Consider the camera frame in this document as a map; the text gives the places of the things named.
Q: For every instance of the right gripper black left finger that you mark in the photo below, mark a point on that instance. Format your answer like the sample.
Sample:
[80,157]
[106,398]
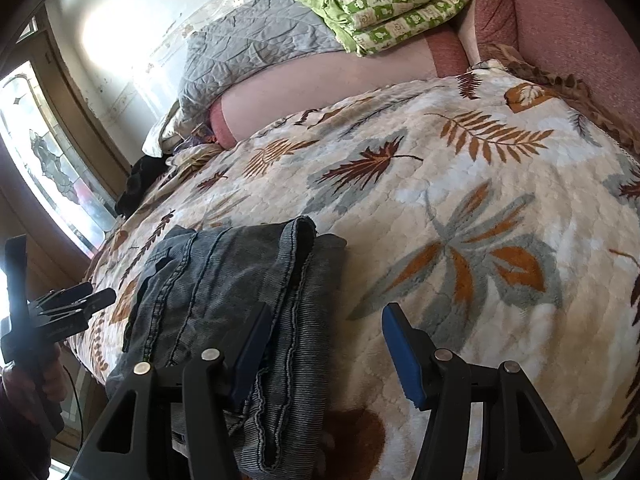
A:
[168,423]

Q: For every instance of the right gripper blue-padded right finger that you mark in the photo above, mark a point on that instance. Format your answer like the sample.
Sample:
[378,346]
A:
[519,438]

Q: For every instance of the blue denim pants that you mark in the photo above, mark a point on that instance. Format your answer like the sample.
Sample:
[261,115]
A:
[197,288]

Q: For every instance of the person's left hand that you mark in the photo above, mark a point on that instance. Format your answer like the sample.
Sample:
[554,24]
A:
[21,390]

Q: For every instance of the stained glass window door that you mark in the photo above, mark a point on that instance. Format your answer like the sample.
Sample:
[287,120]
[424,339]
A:
[64,157]

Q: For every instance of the black garment on sofa edge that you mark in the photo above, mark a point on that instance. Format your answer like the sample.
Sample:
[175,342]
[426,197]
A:
[142,176]

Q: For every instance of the white patterned pillow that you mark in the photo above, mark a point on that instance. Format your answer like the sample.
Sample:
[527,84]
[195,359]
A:
[166,134]

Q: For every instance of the leaf-patterned quilted blanket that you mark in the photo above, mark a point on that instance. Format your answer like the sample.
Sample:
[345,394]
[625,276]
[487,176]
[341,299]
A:
[498,208]

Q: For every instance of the grey quilted pillow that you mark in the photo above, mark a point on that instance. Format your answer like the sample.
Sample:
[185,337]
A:
[252,37]

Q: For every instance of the green patterned folded blanket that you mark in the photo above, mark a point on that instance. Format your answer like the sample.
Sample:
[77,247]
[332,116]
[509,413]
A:
[368,27]

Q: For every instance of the pink and maroon sofa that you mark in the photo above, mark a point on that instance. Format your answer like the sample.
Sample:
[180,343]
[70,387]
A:
[581,39]

